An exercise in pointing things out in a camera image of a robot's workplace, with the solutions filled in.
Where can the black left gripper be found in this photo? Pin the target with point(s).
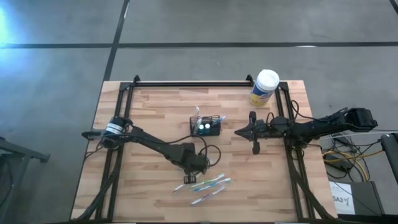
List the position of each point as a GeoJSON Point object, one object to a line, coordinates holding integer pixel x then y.
{"type": "Point", "coordinates": [196, 161]}

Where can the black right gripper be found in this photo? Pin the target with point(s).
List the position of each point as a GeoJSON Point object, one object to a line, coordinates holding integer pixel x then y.
{"type": "Point", "coordinates": [262, 130]}

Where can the small white-capped toothpaste tube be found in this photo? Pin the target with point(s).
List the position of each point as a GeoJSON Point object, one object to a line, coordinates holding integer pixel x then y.
{"type": "Point", "coordinates": [201, 126]}
{"type": "Point", "coordinates": [207, 126]}

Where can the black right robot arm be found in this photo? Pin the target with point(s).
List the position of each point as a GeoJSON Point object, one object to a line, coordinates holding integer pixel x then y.
{"type": "Point", "coordinates": [326, 126]}

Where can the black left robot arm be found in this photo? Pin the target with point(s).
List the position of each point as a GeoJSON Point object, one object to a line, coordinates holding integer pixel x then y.
{"type": "Point", "coordinates": [155, 144]}

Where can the wipes canister with white lid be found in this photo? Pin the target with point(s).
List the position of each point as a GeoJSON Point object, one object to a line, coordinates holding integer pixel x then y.
{"type": "Point", "coordinates": [265, 82]}

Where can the black power adapter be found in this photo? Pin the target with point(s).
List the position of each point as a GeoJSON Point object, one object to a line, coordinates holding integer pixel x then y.
{"type": "Point", "coordinates": [339, 163]}

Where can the white paper sheet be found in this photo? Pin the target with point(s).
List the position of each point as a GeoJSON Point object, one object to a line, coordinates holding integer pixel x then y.
{"type": "Point", "coordinates": [342, 199]}

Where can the black flat box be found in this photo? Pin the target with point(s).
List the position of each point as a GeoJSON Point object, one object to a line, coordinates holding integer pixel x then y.
{"type": "Point", "coordinates": [367, 199]}

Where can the black metal stand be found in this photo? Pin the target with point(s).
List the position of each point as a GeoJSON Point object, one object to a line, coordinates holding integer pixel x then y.
{"type": "Point", "coordinates": [18, 151]}

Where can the black metal table frame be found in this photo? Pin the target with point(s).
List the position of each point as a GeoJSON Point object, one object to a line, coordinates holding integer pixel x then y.
{"type": "Point", "coordinates": [186, 84]}

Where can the black cylindrical post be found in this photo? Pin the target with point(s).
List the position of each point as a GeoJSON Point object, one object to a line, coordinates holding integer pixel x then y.
{"type": "Point", "coordinates": [391, 152]}

